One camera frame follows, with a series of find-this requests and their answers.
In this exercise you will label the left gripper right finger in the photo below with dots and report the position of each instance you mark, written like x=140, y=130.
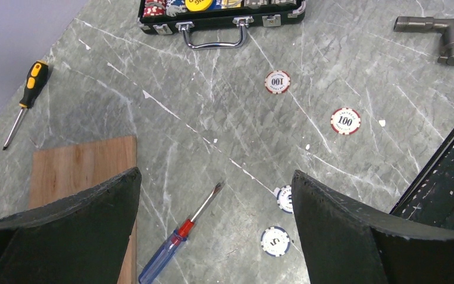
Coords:
x=346, y=241

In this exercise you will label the yellow black screwdriver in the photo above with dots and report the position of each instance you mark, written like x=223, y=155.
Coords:
x=37, y=78

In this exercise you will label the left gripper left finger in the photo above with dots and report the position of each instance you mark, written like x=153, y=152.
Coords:
x=81, y=238

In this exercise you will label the blue poker chip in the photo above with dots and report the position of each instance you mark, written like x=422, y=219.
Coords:
x=284, y=199
x=275, y=241

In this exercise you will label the black poker chip case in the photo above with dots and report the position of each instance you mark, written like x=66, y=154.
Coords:
x=170, y=17

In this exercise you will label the wooden board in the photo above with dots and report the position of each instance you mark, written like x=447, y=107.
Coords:
x=64, y=171

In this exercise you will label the blue poker chip right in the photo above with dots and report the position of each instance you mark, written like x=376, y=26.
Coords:
x=284, y=199

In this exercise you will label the blue poker chip left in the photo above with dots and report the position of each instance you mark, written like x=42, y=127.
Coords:
x=275, y=241

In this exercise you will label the red poker chip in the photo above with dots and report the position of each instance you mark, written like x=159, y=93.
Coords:
x=345, y=121
x=277, y=82

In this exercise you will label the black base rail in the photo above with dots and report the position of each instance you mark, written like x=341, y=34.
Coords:
x=429, y=199

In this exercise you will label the blue red screwdriver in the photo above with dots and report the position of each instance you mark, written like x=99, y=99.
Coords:
x=167, y=250

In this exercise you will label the yellow big blind button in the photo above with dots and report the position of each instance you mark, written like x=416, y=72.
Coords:
x=198, y=5

